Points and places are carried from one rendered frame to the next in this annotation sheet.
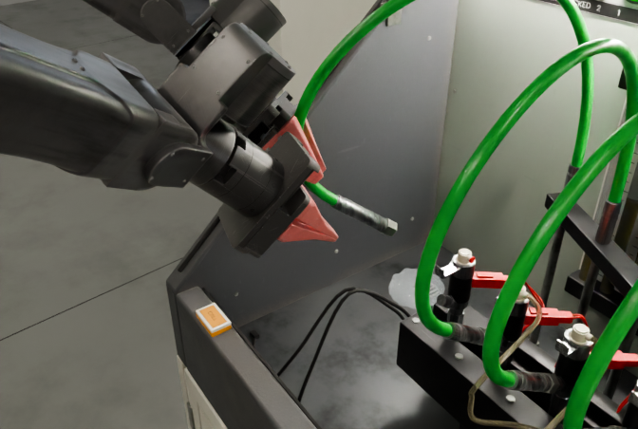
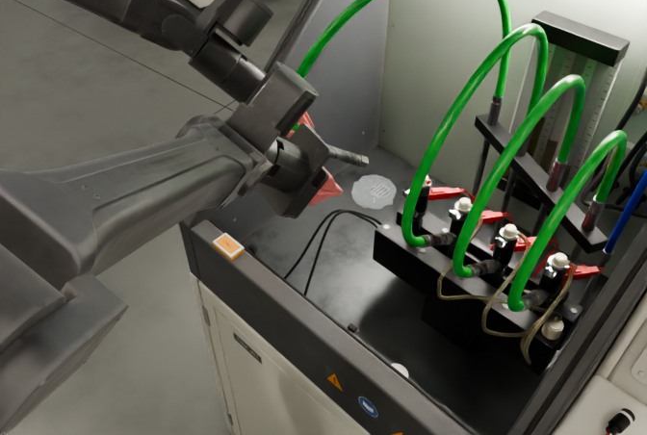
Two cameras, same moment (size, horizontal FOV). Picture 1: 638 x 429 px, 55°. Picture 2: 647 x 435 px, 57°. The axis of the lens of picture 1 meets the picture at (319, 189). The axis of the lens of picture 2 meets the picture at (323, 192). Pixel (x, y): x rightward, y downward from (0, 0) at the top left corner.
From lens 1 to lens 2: 0.24 m
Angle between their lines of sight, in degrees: 16
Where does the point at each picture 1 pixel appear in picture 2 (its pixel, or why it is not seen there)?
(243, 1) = (240, 4)
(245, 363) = (263, 278)
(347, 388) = (335, 280)
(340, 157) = not seen: hidden behind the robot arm
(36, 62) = (208, 164)
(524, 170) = (454, 90)
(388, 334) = (357, 232)
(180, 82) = (243, 116)
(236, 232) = (277, 203)
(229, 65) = (278, 102)
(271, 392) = (289, 296)
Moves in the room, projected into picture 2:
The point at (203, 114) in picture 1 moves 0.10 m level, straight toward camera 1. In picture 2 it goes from (264, 139) to (298, 203)
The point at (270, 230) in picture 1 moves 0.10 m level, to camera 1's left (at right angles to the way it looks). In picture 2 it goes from (302, 200) to (218, 211)
